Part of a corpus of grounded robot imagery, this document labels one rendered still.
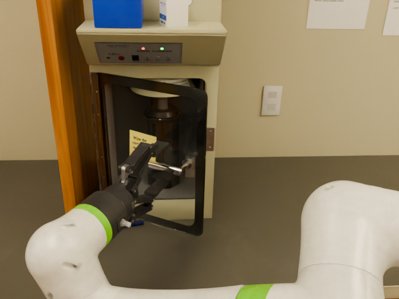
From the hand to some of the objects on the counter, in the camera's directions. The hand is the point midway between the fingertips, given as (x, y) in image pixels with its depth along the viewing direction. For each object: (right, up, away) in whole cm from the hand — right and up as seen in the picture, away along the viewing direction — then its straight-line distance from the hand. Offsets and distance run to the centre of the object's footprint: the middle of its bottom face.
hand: (158, 166), depth 99 cm
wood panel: (-26, -10, +36) cm, 46 cm away
